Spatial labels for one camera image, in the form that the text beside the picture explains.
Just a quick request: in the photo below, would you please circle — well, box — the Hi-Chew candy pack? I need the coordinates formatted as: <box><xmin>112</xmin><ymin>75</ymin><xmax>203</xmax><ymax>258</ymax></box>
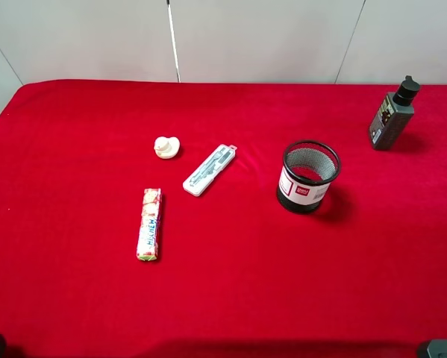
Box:
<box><xmin>136</xmin><ymin>188</ymin><xmax>162</xmax><ymax>261</ymax></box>

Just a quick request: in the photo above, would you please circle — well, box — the red tablecloth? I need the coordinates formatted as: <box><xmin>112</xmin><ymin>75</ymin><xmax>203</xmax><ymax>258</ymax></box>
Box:
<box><xmin>0</xmin><ymin>81</ymin><xmax>447</xmax><ymax>357</ymax></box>

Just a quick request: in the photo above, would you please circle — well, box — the dark grey pump bottle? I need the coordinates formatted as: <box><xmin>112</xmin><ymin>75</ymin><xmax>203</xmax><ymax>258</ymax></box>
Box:
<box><xmin>368</xmin><ymin>75</ymin><xmax>420</xmax><ymax>151</ymax></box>

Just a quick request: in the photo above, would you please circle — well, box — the black mesh pen cup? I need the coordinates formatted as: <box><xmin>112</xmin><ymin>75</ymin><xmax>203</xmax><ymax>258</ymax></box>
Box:
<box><xmin>276</xmin><ymin>140</ymin><xmax>341</xmax><ymax>214</ymax></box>

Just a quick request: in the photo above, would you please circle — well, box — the clear plastic compass case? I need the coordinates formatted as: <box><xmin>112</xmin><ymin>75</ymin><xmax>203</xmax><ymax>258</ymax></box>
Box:
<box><xmin>183</xmin><ymin>144</ymin><xmax>237</xmax><ymax>197</ymax></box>

